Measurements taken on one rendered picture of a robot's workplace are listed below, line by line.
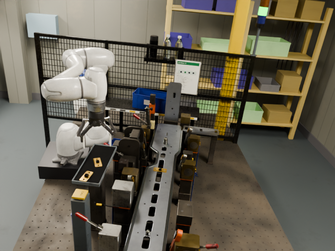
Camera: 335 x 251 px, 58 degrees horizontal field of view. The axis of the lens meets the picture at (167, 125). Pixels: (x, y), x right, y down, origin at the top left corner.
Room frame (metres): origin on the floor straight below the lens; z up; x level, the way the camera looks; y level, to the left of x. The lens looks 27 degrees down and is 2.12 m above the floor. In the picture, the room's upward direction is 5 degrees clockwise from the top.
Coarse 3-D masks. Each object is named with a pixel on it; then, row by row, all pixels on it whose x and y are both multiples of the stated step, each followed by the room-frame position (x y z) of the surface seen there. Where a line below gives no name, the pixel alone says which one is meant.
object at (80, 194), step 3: (78, 189) 1.14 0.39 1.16; (81, 189) 1.14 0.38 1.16; (75, 192) 1.12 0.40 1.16; (78, 192) 1.12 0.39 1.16; (81, 192) 1.12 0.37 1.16; (84, 192) 1.12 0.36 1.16; (87, 192) 1.13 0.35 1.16; (72, 195) 1.10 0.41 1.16; (75, 195) 1.10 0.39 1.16; (78, 195) 1.10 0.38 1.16; (81, 195) 1.10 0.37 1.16; (84, 195) 1.10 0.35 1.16; (72, 198) 1.09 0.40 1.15; (75, 198) 1.09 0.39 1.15; (78, 198) 1.09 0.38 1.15; (81, 198) 1.08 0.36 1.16; (84, 198) 1.09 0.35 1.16
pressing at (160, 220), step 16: (160, 128) 2.15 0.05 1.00; (176, 128) 2.18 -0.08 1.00; (160, 144) 1.90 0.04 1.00; (176, 144) 1.93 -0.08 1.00; (144, 176) 1.50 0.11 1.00; (144, 192) 1.36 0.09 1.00; (160, 192) 1.37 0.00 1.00; (144, 208) 1.23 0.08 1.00; (160, 208) 1.24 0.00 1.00; (144, 224) 1.12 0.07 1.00; (160, 224) 1.13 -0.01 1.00; (128, 240) 1.01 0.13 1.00; (160, 240) 1.03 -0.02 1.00
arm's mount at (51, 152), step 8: (48, 144) 2.03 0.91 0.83; (48, 152) 1.93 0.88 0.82; (56, 152) 1.94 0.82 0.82; (88, 152) 2.01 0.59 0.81; (40, 160) 1.83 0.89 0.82; (48, 160) 1.84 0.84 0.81; (80, 160) 1.89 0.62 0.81; (40, 168) 1.76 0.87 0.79; (48, 168) 1.77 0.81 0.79; (56, 168) 1.77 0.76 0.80; (64, 168) 1.78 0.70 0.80; (72, 168) 1.79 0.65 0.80; (40, 176) 1.76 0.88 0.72; (48, 176) 1.77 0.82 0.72; (56, 176) 1.77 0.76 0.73; (64, 176) 1.78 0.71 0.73; (72, 176) 1.79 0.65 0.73
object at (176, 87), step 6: (174, 84) 2.32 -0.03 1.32; (180, 84) 2.32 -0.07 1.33; (168, 90) 2.32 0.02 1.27; (174, 90) 2.32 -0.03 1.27; (180, 90) 2.32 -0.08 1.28; (168, 96) 2.32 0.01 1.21; (168, 102) 2.32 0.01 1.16; (174, 102) 2.32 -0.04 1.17; (168, 108) 2.32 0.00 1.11; (174, 108) 2.32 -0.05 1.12; (168, 114) 2.32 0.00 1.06; (174, 114) 2.32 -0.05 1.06; (174, 120) 2.32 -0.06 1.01
